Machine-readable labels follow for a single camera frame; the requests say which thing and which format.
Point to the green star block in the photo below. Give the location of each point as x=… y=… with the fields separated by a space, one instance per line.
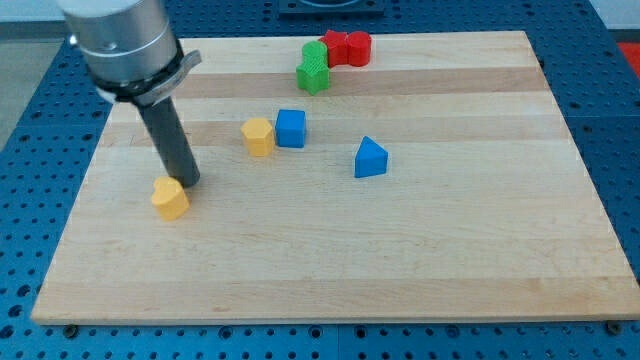
x=313 y=76

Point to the red star block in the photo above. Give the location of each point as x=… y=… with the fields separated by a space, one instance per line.
x=337 y=48

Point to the blue cube block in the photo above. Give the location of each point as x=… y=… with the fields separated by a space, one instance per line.
x=290 y=128

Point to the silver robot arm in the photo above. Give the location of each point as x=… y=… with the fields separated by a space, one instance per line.
x=129 y=47

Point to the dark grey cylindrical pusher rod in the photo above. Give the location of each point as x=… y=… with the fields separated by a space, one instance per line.
x=166 y=131

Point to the yellow heart block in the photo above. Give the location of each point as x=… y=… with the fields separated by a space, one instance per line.
x=169 y=198

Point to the blue triangle block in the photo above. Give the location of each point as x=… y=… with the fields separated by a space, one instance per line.
x=371 y=159

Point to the green cylinder block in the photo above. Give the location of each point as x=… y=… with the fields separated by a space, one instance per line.
x=315 y=51

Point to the red cylinder block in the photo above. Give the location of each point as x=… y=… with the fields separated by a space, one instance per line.
x=359 y=48

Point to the yellow hexagon block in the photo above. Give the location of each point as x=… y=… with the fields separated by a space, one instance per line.
x=258 y=137

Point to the light wooden board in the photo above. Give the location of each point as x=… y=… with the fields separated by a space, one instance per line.
x=486 y=212

